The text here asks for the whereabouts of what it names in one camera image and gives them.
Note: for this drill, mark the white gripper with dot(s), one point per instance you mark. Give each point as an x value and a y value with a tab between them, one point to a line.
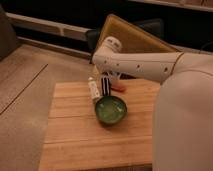
114	75

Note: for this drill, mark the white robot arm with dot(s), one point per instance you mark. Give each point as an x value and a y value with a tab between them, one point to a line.
182	119

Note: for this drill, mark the black striped ceramic cup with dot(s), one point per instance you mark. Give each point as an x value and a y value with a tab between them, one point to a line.
106	87

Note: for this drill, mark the green ceramic bowl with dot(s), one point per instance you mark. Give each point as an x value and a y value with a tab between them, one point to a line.
110	110

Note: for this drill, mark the orange carrot toy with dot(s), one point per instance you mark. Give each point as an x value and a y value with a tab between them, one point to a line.
118	88

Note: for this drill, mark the yellow board panel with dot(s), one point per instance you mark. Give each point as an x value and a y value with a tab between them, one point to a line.
126	48

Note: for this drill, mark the wooden table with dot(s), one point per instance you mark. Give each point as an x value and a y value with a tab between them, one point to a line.
76	141

